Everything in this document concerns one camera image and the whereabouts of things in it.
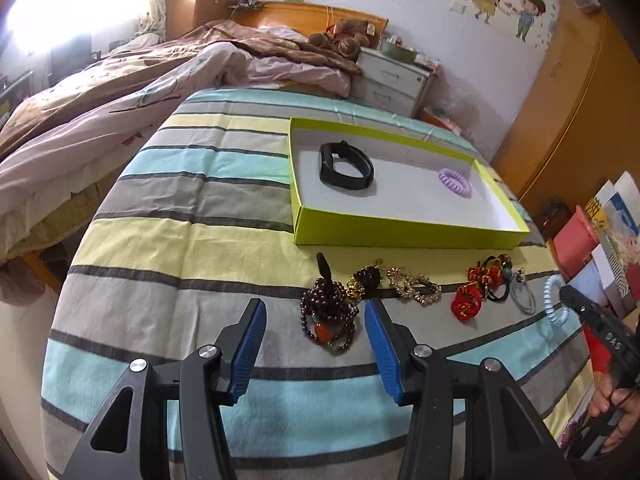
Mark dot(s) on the green shallow box tray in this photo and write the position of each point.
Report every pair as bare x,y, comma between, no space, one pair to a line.
423,195

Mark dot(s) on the orange book stack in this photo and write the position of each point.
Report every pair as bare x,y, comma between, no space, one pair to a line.
439,120

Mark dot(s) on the pink plastic bin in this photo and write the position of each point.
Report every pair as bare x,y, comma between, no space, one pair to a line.
574,244

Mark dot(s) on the wooden wardrobe right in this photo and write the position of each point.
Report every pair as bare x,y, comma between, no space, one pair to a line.
579,125

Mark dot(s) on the black office chair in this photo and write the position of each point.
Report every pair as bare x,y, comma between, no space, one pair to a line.
71,58

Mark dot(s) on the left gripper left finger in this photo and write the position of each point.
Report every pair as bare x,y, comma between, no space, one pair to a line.
239,345

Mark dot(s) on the wooden headboard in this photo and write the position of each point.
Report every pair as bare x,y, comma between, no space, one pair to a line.
305,18

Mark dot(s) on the bed with pink quilt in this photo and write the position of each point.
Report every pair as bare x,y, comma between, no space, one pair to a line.
68,137

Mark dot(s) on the striped table cloth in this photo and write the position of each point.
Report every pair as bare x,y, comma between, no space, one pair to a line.
198,223

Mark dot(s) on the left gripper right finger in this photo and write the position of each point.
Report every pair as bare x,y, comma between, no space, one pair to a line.
392,353

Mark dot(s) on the white nightstand drawers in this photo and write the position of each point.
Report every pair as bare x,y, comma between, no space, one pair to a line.
389,85

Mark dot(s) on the brown teddy bear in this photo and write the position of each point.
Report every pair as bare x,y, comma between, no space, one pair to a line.
347,37

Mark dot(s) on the black smart band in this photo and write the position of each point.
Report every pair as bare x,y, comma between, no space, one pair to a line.
342,165

